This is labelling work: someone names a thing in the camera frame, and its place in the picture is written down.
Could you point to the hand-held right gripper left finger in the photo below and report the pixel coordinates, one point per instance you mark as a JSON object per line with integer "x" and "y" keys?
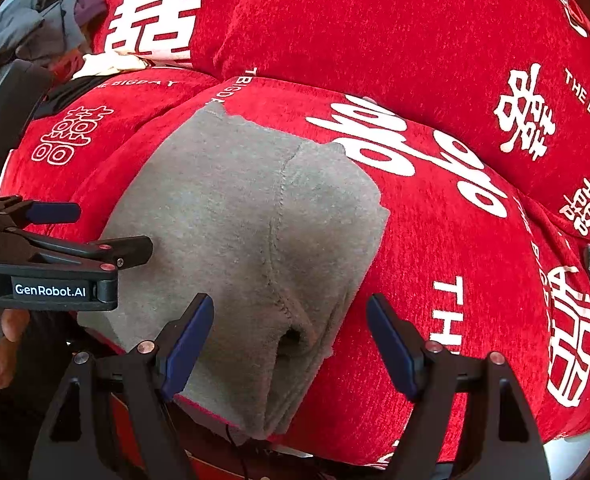
{"x": 187, "y": 345}

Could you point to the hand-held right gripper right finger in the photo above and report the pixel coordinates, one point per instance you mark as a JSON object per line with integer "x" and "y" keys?
{"x": 392, "y": 345}

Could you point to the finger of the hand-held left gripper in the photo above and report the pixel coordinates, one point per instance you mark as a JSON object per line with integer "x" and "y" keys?
{"x": 55, "y": 212}
{"x": 125, "y": 251}

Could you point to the grey knit garment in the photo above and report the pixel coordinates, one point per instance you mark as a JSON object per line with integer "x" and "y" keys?
{"x": 225, "y": 210}

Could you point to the pile of grey clothes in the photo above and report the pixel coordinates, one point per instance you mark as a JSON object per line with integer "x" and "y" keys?
{"x": 25, "y": 20}

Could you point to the person's left hand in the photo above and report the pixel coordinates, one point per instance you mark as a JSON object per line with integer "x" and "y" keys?
{"x": 0, "y": 360}

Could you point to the black cloth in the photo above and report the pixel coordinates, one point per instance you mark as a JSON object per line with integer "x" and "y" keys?
{"x": 62, "y": 95}

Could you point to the cream cloth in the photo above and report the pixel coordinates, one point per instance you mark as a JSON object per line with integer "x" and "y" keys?
{"x": 105, "y": 65}

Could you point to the pale printed sheet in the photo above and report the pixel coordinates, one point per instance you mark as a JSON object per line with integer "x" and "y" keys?
{"x": 575, "y": 441}

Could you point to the red printed sofa cover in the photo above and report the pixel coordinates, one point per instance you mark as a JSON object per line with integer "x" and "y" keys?
{"x": 375, "y": 35}

